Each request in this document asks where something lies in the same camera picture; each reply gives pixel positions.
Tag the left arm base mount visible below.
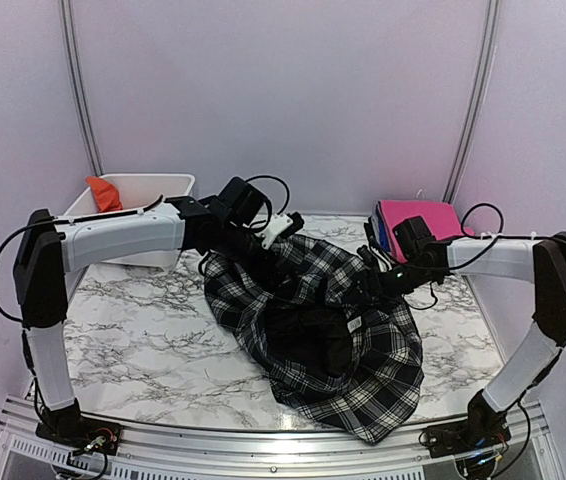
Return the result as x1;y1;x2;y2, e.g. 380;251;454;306
35;416;122;455

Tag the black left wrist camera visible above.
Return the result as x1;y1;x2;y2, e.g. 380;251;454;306
217;177;266;226

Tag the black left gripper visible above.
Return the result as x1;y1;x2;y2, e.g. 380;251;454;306
217;221;298;292

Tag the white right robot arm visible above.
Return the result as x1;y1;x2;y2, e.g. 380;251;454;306
354;231;566;448

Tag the aluminium front frame rail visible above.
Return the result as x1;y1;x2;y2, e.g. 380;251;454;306
0;397;566;479

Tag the white plastic laundry bin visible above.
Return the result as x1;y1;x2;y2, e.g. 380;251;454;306
65;173;198;271

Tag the orange garment in bin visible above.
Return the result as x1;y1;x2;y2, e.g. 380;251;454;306
86;176;123;213

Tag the aluminium corner post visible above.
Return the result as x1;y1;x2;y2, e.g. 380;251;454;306
58;0;104;176
442;0;503;204

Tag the pink folded garment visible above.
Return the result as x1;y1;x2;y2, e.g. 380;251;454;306
370;200;463;263

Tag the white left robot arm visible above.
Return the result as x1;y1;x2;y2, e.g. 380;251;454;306
13;194;298;445

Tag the right aluminium corner post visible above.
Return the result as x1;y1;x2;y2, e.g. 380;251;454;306
442;0;503;204

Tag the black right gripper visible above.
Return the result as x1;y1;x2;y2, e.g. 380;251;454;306
340;258;436;309

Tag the left aluminium corner post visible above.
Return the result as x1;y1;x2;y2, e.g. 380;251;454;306
58;0;104;176

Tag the black white plaid skirt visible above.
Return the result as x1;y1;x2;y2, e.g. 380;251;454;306
204;235;424;445

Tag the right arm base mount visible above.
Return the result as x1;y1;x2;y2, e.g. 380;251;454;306
419;420;511;458

